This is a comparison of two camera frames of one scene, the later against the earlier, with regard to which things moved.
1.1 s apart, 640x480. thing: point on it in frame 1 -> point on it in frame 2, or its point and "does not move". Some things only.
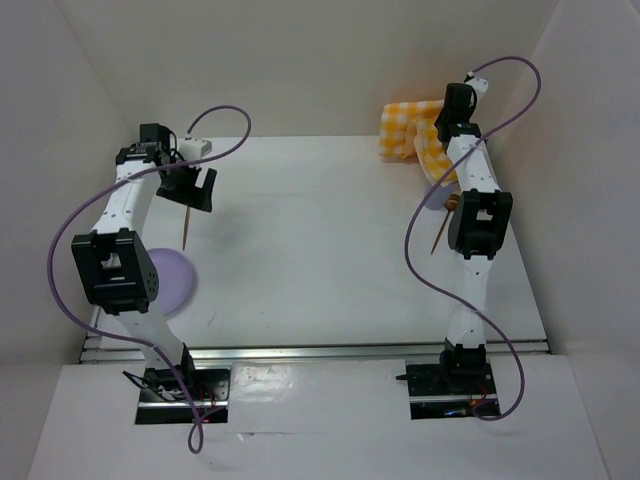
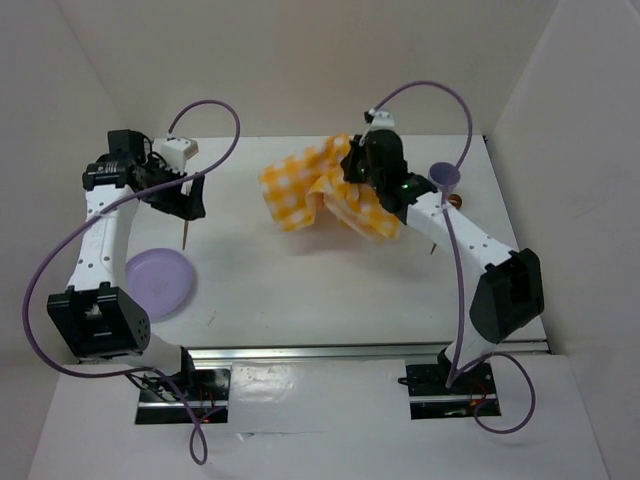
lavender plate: x=175 y=279 does not move
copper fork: x=186 y=228 does not move
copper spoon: x=451 y=203 does not move
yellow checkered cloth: x=408 y=129 -> x=295 y=188
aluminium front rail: x=529 y=352 does not move
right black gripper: x=439 y=118 -> x=356 y=148
